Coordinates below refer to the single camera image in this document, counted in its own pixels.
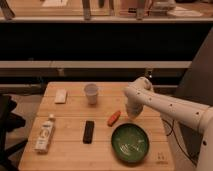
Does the orange pepper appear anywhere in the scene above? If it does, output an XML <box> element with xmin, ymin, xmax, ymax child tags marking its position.
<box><xmin>107</xmin><ymin>111</ymin><xmax>121</xmax><ymax>126</ymax></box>

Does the green ceramic bowl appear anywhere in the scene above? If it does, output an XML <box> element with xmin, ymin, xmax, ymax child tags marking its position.
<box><xmin>111</xmin><ymin>123</ymin><xmax>150</xmax><ymax>164</ymax></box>

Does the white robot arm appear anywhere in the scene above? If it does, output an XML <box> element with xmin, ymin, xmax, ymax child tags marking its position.
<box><xmin>124</xmin><ymin>77</ymin><xmax>213</xmax><ymax>171</ymax></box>

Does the black rectangular remote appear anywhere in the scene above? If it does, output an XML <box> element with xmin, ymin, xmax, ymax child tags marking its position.
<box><xmin>83</xmin><ymin>121</ymin><xmax>94</xmax><ymax>144</ymax></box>

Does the white paper cup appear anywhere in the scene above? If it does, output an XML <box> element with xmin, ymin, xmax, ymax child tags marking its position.
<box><xmin>84</xmin><ymin>83</ymin><xmax>98</xmax><ymax>105</ymax></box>

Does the grey partition panel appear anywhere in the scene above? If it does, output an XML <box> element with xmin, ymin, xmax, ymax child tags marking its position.
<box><xmin>174</xmin><ymin>27</ymin><xmax>213</xmax><ymax>158</ymax></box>

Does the white sponge block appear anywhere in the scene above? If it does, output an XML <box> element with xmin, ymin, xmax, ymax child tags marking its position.
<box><xmin>54</xmin><ymin>89</ymin><xmax>67</xmax><ymax>104</ymax></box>

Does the white plastic bottle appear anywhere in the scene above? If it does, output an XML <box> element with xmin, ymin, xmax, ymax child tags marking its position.
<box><xmin>35</xmin><ymin>114</ymin><xmax>55</xmax><ymax>153</ymax></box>

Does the black office chair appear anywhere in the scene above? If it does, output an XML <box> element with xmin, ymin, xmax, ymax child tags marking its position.
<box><xmin>0</xmin><ymin>95</ymin><xmax>28</xmax><ymax>171</ymax></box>

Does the black cable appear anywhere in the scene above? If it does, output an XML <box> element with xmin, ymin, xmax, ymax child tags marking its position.
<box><xmin>162</xmin><ymin>118</ymin><xmax>198</xmax><ymax>167</ymax></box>

